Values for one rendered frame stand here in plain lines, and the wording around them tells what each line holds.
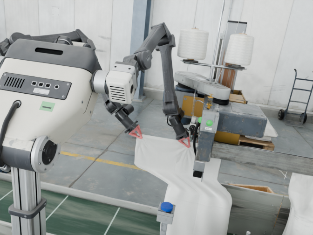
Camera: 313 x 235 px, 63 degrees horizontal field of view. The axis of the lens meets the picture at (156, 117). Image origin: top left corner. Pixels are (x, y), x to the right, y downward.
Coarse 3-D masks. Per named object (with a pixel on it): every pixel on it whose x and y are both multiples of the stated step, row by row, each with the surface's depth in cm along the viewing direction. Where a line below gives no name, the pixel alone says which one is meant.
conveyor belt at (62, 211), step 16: (0, 192) 195; (48, 192) 201; (0, 208) 179; (48, 208) 184; (64, 208) 185; (80, 208) 187; (96, 208) 189; (112, 208) 191; (48, 224) 169; (64, 224) 171; (80, 224) 172; (96, 224) 174; (112, 224) 176; (128, 224) 177; (144, 224) 179
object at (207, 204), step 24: (144, 144) 150; (168, 144) 148; (192, 144) 145; (144, 168) 154; (168, 168) 152; (192, 168) 150; (216, 168) 146; (168, 192) 149; (192, 192) 145; (216, 192) 145; (192, 216) 148; (216, 216) 146
